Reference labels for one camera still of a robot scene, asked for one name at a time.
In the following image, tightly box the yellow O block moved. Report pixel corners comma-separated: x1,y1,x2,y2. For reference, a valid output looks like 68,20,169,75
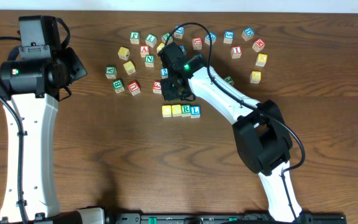
171,105,182,117

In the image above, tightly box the yellow C block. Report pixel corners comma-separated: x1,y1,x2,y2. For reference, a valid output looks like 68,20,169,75
162,105,172,118

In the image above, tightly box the green R block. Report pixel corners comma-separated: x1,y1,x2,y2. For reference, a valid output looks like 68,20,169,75
181,105,191,117

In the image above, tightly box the blue l block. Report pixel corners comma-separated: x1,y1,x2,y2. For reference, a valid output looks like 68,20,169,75
173,26,184,39
190,106,201,118

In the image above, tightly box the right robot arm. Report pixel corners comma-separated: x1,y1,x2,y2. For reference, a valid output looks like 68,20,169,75
158,42,302,223

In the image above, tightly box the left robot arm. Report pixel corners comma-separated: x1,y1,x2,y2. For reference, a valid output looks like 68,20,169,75
0,16,108,223

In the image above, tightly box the blue 2 block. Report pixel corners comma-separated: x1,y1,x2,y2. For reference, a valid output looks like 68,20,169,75
160,68,168,79

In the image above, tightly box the green N block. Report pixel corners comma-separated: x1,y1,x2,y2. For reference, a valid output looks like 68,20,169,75
145,55,155,67

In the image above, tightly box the red U block bottom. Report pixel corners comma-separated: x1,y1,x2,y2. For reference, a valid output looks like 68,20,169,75
128,81,141,96

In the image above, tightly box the red u block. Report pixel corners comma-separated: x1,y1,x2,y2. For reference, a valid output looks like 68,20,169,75
192,37,203,50
128,81,141,96

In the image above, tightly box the green V block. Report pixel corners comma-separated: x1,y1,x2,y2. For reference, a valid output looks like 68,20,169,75
105,66,117,79

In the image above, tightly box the blue P block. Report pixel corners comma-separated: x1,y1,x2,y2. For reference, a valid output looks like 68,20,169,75
180,45,186,55

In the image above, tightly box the yellow plain block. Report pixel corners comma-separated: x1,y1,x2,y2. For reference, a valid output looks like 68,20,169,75
157,43,165,53

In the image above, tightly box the yellow S block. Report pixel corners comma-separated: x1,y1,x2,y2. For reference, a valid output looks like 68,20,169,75
123,61,136,75

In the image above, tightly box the green B block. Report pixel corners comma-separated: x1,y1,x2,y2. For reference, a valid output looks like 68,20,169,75
112,79,125,93

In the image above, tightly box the red A block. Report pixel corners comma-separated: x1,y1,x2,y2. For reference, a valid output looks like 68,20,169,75
139,45,150,58

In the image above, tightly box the green Z block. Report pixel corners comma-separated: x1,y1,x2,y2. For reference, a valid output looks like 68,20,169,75
162,32,173,44

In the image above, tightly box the red U block top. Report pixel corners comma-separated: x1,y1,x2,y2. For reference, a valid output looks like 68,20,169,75
192,37,203,50

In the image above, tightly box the green 7 block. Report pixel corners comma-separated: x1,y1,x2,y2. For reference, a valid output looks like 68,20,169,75
145,34,157,48

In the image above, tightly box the yellow K block left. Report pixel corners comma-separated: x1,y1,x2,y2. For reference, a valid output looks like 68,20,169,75
117,47,131,61

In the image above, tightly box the yellow k block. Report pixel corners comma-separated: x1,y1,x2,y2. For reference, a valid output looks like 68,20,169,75
255,54,268,67
117,47,131,61

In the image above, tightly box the blue L block top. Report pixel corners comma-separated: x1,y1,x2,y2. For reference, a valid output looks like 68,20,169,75
173,26,184,39

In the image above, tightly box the green J block right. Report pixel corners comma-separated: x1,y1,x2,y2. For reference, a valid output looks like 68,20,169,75
224,76,234,86

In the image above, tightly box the green j block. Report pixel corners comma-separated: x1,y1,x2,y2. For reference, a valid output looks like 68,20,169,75
224,76,234,86
130,31,140,45

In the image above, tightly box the green J block top left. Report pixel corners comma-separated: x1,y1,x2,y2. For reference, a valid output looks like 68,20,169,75
130,31,140,45

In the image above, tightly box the blue D block left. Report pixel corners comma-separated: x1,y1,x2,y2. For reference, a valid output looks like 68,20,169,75
204,32,216,45

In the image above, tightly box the blue d block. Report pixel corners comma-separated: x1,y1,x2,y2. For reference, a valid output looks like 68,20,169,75
242,27,255,41
204,32,216,45

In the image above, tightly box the red I block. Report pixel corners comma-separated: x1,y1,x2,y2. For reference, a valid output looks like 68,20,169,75
231,46,242,59

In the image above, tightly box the blue 5 block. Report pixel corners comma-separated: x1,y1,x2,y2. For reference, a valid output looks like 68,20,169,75
223,30,234,44

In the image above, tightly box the yellow G block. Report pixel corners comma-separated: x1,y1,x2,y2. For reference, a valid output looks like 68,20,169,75
250,71,262,84

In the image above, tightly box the blue D block right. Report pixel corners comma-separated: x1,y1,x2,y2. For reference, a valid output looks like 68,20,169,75
242,27,255,41

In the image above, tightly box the yellow K block right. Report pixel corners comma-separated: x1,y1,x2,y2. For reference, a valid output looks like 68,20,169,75
255,54,268,67

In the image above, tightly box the red M block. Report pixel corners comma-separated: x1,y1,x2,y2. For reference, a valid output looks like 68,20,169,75
252,39,266,52

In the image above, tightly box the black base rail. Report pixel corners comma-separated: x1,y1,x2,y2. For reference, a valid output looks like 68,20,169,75
114,213,347,224

